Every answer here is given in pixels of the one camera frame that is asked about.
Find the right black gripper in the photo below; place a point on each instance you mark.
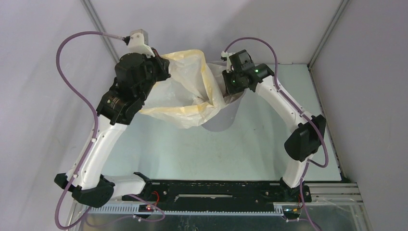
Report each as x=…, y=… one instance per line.
x=230, y=83

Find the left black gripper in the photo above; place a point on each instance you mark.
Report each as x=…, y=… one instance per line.
x=162, y=64

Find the translucent cream trash bag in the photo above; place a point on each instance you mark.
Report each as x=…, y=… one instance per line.
x=193, y=94

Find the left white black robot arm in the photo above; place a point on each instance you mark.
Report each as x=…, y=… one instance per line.
x=135, y=77

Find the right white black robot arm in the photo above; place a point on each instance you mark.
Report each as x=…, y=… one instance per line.
x=307, y=130

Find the grey plastic trash bin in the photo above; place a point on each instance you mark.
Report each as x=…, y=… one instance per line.
x=226, y=116

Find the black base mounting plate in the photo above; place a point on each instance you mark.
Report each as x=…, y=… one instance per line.
x=222, y=195

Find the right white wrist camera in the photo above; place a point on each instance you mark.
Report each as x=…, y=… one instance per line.
x=225, y=56

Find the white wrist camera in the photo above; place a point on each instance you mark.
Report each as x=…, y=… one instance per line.
x=225, y=56
x=137, y=42

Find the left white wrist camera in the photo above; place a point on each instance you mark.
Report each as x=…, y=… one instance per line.
x=137, y=42

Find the left aluminium frame post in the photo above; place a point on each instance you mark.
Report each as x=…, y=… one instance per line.
x=98, y=25

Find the aluminium frame post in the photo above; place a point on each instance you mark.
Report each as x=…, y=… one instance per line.
x=98, y=25
x=328, y=31

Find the right aluminium frame post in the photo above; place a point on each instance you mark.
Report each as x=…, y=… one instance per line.
x=328, y=31

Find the grey slotted cable duct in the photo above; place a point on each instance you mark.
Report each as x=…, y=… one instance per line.
x=141, y=209

